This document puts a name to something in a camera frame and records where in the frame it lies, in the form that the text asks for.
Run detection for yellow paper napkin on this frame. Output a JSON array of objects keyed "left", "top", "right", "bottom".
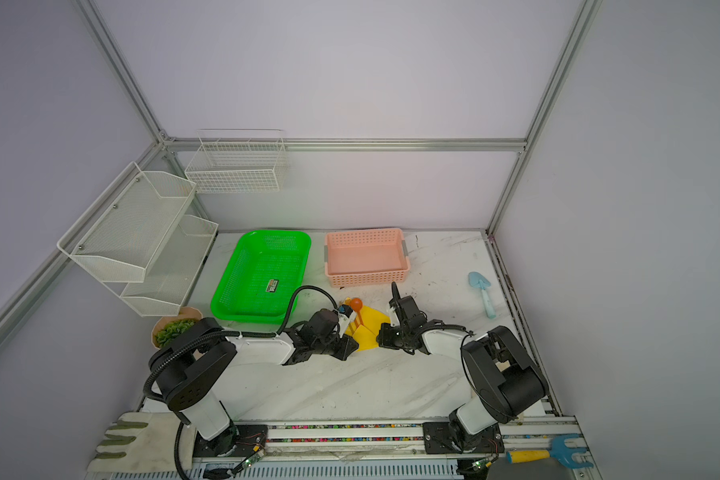
[{"left": 344, "top": 298, "right": 390, "bottom": 351}]

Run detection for orange plastic spoon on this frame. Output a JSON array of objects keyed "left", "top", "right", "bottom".
[{"left": 349, "top": 297, "right": 364, "bottom": 319}]

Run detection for green plastic basket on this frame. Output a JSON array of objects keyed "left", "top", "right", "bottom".
[{"left": 210, "top": 230, "right": 312, "bottom": 325}]

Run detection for pink plastic basket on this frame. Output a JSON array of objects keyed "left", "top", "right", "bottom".
[{"left": 324, "top": 228, "right": 411, "bottom": 288}]

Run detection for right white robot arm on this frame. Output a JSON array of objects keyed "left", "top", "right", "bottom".
[{"left": 377, "top": 283, "right": 549, "bottom": 454}]

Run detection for small black item in basket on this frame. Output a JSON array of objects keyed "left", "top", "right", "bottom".
[{"left": 266, "top": 279, "right": 279, "bottom": 293}]

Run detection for light blue garden trowel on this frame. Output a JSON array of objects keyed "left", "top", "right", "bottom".
[{"left": 468, "top": 271, "right": 497, "bottom": 320}]

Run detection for potted green succulent plant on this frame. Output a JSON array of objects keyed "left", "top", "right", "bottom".
[{"left": 151, "top": 307, "right": 203, "bottom": 349}]

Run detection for blue yellow garden fork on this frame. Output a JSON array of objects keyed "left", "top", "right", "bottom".
[{"left": 506, "top": 434, "right": 594, "bottom": 470}]

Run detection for white mesh two-tier shelf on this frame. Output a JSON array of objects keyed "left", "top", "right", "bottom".
[{"left": 57, "top": 163, "right": 218, "bottom": 317}]

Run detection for left green-striped work glove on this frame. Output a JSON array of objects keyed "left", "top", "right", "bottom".
[{"left": 87, "top": 412, "right": 195, "bottom": 474}]

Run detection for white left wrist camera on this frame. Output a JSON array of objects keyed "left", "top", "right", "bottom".
[{"left": 336, "top": 304, "right": 356, "bottom": 336}]

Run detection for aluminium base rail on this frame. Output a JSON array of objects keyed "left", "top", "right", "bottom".
[{"left": 89, "top": 415, "right": 601, "bottom": 480}]

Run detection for white wire wall basket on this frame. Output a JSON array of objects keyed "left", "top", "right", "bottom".
[{"left": 185, "top": 129, "right": 289, "bottom": 194}]

